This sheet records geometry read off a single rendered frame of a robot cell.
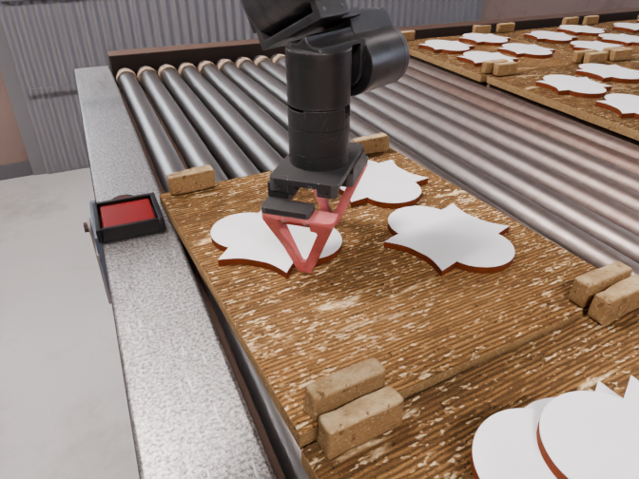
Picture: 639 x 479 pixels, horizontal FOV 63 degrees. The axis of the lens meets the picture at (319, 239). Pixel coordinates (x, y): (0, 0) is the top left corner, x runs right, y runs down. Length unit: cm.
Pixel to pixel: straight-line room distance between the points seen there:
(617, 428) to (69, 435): 152
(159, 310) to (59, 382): 136
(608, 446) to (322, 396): 17
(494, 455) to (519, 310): 20
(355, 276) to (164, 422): 22
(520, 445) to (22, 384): 171
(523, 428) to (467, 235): 28
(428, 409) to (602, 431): 11
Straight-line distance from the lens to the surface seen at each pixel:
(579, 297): 52
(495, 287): 52
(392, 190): 66
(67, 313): 214
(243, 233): 57
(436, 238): 57
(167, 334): 49
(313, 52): 45
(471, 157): 86
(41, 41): 315
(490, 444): 33
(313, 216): 46
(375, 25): 52
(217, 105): 109
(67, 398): 181
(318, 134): 46
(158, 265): 59
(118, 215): 67
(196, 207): 65
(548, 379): 44
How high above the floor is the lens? 123
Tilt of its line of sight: 32 degrees down
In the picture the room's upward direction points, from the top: straight up
